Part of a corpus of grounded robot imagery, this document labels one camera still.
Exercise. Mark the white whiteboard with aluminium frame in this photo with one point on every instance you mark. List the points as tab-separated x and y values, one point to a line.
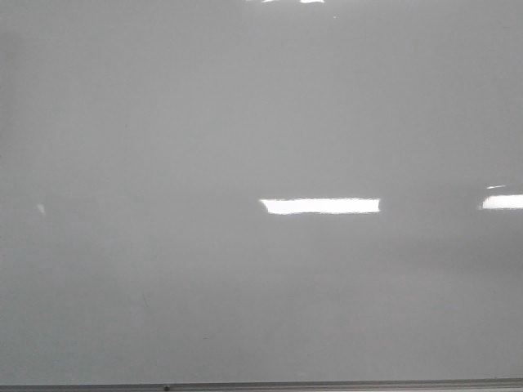
227	191

